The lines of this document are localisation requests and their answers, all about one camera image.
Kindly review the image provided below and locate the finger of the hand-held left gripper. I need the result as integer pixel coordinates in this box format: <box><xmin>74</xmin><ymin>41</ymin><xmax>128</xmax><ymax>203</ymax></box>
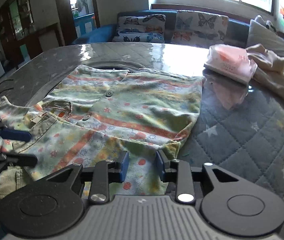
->
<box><xmin>0</xmin><ymin>145</ymin><xmax>38</xmax><ymax>180</ymax></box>
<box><xmin>0</xmin><ymin>117</ymin><xmax>32</xmax><ymax>143</ymax></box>

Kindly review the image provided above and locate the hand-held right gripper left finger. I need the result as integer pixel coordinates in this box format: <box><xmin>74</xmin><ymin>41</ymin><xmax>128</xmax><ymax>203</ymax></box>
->
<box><xmin>46</xmin><ymin>151</ymin><xmax>130</xmax><ymax>204</ymax></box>

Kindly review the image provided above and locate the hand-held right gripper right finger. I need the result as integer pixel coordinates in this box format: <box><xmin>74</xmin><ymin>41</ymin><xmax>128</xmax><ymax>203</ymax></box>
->
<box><xmin>155</xmin><ymin>150</ymin><xmax>246</xmax><ymax>203</ymax></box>

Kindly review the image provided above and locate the striped floral child jacket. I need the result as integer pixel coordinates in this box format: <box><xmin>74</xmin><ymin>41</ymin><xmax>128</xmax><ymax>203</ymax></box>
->
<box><xmin>0</xmin><ymin>64</ymin><xmax>206</xmax><ymax>205</ymax></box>

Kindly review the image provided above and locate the grey quilted table cover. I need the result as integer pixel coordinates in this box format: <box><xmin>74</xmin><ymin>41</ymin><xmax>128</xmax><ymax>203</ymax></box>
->
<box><xmin>0</xmin><ymin>41</ymin><xmax>284</xmax><ymax>240</ymax></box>

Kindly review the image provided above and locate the round black built-in hob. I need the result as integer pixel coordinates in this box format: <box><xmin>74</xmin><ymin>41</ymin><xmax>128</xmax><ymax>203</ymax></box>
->
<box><xmin>89</xmin><ymin>61</ymin><xmax>147</xmax><ymax>72</ymax></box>

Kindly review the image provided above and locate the dark wooden display cabinet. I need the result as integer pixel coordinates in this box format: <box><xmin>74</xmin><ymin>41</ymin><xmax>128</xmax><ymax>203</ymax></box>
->
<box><xmin>0</xmin><ymin>0</ymin><xmax>65</xmax><ymax>65</ymax></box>

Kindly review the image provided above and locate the pink tissue pack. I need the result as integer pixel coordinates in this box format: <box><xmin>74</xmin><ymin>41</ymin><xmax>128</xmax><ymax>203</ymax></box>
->
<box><xmin>203</xmin><ymin>44</ymin><xmax>258</xmax><ymax>85</ymax></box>

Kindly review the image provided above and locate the blue sofa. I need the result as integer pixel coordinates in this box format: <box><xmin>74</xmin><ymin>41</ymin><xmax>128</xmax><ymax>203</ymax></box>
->
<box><xmin>72</xmin><ymin>9</ymin><xmax>284</xmax><ymax>93</ymax></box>

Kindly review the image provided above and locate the beige clothing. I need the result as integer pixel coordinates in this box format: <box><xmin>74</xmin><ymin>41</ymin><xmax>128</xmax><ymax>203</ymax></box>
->
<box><xmin>246</xmin><ymin>44</ymin><xmax>284</xmax><ymax>105</ymax></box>

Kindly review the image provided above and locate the large butterfly print cushion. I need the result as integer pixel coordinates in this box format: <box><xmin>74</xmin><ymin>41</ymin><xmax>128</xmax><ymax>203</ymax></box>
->
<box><xmin>170</xmin><ymin>10</ymin><xmax>229</xmax><ymax>45</ymax></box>

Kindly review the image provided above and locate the grey pillow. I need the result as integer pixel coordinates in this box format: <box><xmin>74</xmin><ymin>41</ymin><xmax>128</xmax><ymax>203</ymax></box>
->
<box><xmin>245</xmin><ymin>19</ymin><xmax>284</xmax><ymax>52</ymax></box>

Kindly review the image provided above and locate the panda plush toy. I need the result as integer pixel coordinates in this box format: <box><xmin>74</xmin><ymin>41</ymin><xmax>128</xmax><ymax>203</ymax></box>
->
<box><xmin>254</xmin><ymin>14</ymin><xmax>277</xmax><ymax>33</ymax></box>

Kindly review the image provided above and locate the brown wooden door frame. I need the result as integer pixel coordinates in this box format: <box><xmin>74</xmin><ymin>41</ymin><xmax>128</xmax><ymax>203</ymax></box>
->
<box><xmin>53</xmin><ymin>0</ymin><xmax>101</xmax><ymax>45</ymax></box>

